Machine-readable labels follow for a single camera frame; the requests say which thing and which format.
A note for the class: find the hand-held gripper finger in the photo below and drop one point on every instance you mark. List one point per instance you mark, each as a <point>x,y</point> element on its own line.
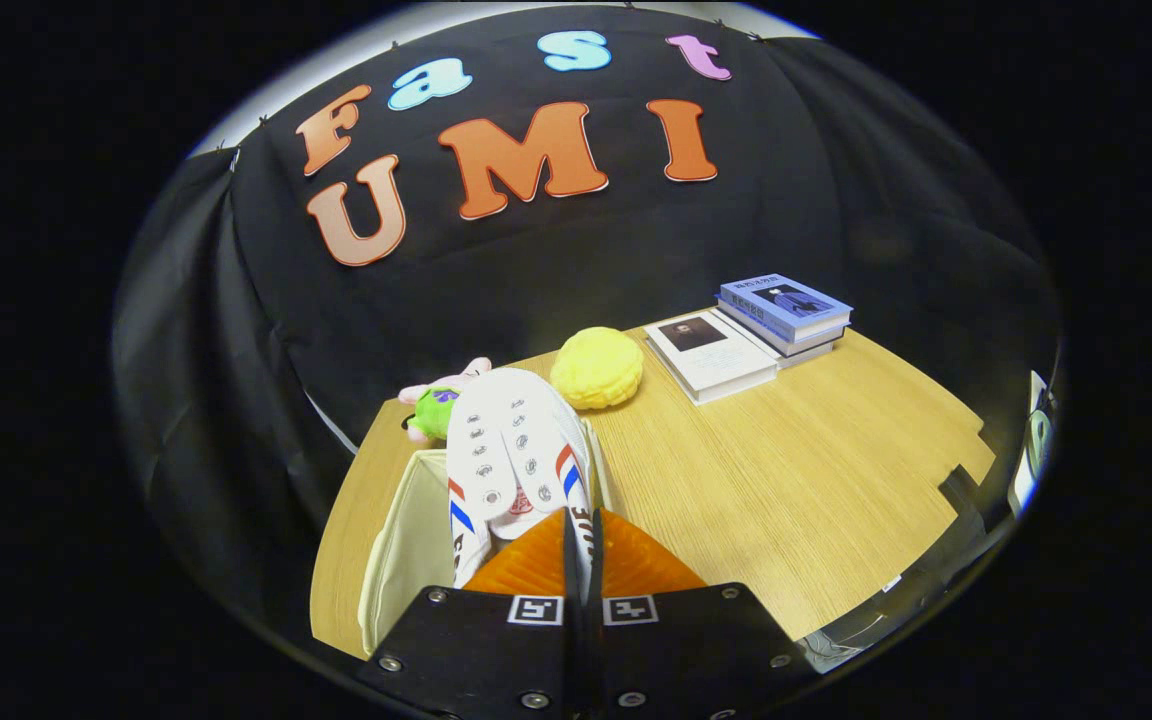
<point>569,640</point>
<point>593,640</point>

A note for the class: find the beige fabric storage box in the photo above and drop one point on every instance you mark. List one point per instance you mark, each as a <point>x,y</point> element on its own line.
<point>406,560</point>

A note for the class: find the white striped canvas shoe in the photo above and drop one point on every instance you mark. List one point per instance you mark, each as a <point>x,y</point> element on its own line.
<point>516,430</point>

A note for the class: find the pink star plush toy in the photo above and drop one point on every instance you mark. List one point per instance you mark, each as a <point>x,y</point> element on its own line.
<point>431,410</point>

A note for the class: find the yellow round plush toy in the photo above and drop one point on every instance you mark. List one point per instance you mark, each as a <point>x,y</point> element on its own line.
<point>596,368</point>

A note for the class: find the white portrait cover book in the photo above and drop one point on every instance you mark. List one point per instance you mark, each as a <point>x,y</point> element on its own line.
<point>716,355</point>

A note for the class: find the black backdrop cloth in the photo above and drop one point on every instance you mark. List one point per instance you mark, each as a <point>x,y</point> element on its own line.
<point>536,270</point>

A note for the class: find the blue cover book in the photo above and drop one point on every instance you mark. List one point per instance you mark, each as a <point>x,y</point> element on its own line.
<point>786,300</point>

